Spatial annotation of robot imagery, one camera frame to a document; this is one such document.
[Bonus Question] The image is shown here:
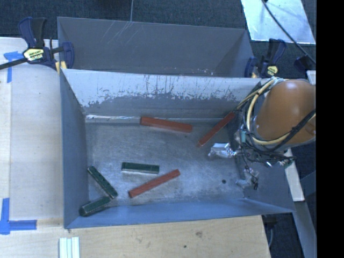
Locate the red-brown flat block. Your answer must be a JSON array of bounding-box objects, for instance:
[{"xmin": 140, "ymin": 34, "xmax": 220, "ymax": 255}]
[
  {"xmin": 197, "ymin": 111, "xmax": 236, "ymax": 148},
  {"xmin": 127, "ymin": 169, "xmax": 181, "ymax": 199},
  {"xmin": 139, "ymin": 116, "xmax": 194, "ymax": 134}
]

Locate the black cylinder on white bracket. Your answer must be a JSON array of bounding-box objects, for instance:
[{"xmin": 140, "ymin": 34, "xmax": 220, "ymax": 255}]
[{"xmin": 235, "ymin": 167, "xmax": 260, "ymax": 191}]

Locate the pale wood flat board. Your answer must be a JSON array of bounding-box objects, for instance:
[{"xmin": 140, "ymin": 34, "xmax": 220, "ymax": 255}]
[{"xmin": 9, "ymin": 38, "xmax": 65, "ymax": 221}]

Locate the dark green flat block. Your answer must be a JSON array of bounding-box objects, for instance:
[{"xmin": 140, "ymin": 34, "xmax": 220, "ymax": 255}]
[
  {"xmin": 120, "ymin": 162, "xmax": 161, "ymax": 175},
  {"xmin": 87, "ymin": 165, "xmax": 119, "ymax": 199},
  {"xmin": 78, "ymin": 196, "xmax": 112, "ymax": 218}
]

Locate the grey metal bin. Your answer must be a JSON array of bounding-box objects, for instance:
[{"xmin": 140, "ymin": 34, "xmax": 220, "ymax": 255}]
[{"xmin": 56, "ymin": 16, "xmax": 297, "ymax": 230}]

